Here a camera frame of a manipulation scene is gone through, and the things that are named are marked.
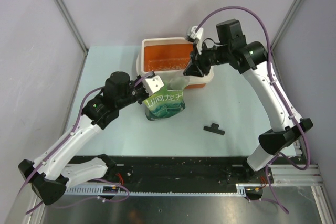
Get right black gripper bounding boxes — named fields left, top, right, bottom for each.
left=184, top=41, right=231, bottom=78

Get clear plastic scoop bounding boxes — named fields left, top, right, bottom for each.
left=167, top=76, right=190, bottom=91

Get green litter bag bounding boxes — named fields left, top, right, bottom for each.
left=143, top=81, right=186, bottom=121

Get orange and cream litter box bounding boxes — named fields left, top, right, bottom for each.
left=136, top=37, right=214, bottom=90

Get black bag clip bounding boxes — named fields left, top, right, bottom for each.
left=203, top=123, right=225, bottom=135

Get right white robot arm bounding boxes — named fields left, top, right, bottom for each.
left=183, top=19, right=313, bottom=183

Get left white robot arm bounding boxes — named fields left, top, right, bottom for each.
left=18, top=71, right=164, bottom=206

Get beige cat litter granules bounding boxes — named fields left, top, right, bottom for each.
left=144, top=58, right=190, bottom=71

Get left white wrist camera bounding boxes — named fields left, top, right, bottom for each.
left=142, top=76, right=164, bottom=96

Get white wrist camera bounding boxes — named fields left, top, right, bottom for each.
left=185, top=26, right=204, bottom=54
left=142, top=76, right=164, bottom=96

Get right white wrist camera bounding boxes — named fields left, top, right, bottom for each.
left=185, top=26, right=204, bottom=54

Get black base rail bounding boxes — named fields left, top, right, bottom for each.
left=65, top=155, right=263, bottom=193

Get white slotted cable duct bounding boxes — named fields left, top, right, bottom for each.
left=65, top=183, right=261, bottom=197

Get left aluminium frame post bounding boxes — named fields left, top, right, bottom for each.
left=38, top=0, right=89, bottom=53

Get aluminium frame post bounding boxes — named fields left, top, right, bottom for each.
left=269, top=0, right=320, bottom=51
left=38, top=0, right=89, bottom=53

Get aluminium side rail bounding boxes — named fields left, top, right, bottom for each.
left=264, top=48, right=336, bottom=224

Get right aluminium frame post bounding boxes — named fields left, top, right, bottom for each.
left=269, top=0, right=320, bottom=51

